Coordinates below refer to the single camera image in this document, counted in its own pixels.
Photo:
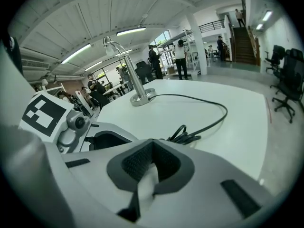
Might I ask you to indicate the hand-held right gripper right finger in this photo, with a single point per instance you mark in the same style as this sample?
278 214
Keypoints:
213 170

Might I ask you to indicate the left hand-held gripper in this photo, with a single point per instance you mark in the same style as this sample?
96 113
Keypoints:
45 113

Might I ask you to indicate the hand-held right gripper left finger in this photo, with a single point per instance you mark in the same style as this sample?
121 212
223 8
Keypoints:
95 174

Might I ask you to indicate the silver desk lamp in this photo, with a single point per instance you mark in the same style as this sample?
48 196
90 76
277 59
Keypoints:
135 82

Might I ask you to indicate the white work table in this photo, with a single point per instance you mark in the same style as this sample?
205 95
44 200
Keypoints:
116 87

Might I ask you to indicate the long ceiling light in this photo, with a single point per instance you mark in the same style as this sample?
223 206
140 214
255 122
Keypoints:
131 31
76 54
93 65

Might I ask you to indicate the cardboard box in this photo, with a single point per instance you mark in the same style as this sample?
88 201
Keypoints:
170 70

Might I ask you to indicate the white air conditioner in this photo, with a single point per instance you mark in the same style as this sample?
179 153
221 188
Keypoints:
35 64

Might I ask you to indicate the white metal shelf rack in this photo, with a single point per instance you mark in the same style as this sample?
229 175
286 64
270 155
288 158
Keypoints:
190 51

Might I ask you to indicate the white round pillar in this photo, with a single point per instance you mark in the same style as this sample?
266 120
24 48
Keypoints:
198 44

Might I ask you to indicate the black mesh office chair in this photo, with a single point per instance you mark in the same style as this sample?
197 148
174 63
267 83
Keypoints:
291 79
275 57

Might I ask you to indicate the brown staircase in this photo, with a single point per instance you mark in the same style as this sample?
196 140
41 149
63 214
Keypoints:
244 49

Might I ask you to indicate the black balcony railing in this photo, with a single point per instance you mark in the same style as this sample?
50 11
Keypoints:
211 25

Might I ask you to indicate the rectangular ceiling light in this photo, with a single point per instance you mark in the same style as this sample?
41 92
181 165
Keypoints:
267 15
259 26

